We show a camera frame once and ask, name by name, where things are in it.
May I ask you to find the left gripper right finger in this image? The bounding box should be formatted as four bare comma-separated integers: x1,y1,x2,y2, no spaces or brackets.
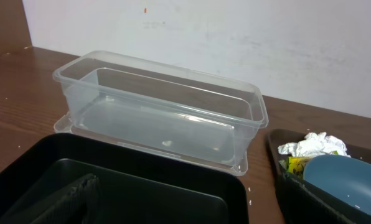
275,174,371,224

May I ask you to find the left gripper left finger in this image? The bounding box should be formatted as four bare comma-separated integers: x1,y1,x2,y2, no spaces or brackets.
0,174,100,224

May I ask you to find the yellow green wrapper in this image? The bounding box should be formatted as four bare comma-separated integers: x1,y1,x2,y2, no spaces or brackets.
279,151,338,179

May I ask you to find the crumpled white tissue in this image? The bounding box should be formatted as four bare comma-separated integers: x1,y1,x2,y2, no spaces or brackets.
278,132,350,157

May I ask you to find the dark blue bowl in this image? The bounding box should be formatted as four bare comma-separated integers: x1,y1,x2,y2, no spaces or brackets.
303,155,371,216

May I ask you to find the dark brown serving tray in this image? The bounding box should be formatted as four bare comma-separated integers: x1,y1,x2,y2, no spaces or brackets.
267,128,371,224

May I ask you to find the black plastic bin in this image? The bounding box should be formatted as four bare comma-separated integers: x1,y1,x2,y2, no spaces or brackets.
0,134,248,223

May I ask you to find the clear plastic bin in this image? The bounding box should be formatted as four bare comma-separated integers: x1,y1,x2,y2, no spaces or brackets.
53,51,268,166

